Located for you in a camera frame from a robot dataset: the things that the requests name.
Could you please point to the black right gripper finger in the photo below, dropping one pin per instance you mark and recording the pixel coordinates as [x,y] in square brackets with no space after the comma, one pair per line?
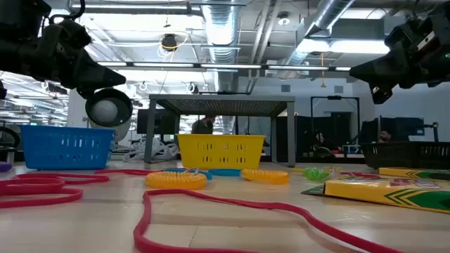
[376,72]

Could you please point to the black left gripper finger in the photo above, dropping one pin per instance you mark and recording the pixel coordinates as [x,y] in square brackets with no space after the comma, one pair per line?
[95,75]

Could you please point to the blue plastic basket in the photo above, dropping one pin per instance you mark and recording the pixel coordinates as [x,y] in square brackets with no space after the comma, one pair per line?
[67,147]

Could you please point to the yellow green crayon box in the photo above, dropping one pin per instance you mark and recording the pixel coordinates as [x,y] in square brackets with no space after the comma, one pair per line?
[404,173]
[379,193]

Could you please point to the green spiral wrist coil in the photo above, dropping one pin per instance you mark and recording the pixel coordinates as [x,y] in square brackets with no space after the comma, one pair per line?
[314,174]

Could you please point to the yellow-orange spiral wrist coil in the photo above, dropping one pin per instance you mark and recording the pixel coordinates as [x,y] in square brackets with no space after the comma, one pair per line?
[265,176]
[175,181]

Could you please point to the yellow plastic basket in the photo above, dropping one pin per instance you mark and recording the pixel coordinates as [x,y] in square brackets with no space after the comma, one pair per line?
[221,151]

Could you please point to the long red rubber band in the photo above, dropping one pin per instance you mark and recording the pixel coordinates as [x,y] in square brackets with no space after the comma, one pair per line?
[138,234]

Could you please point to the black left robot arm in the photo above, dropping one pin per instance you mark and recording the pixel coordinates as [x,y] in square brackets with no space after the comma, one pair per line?
[21,8]

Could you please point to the person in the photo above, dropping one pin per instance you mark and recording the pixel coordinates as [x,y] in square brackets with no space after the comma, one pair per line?
[203,127]
[321,142]
[385,136]

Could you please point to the black computer monitor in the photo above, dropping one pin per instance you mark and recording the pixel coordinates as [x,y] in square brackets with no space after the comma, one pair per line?
[165,121]

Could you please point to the black plastic basket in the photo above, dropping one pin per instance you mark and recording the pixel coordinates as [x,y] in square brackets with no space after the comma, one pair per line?
[404,154]

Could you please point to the purple spiral wrist coil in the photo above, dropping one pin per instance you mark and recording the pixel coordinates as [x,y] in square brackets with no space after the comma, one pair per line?
[4,167]

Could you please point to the grey perforated metal shelf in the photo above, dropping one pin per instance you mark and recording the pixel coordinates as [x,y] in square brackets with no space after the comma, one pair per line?
[225,105]

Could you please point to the long ceiling light strip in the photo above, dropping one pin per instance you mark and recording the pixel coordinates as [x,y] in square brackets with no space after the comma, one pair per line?
[228,66]

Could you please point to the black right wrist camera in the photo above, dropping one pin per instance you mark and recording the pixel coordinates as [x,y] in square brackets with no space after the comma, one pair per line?
[382,95]

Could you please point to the black frame stand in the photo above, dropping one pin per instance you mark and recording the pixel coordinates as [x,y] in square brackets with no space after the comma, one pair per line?
[334,97]

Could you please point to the silver ribbed ventilation duct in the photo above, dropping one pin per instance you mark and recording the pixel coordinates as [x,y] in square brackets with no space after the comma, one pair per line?
[220,28]

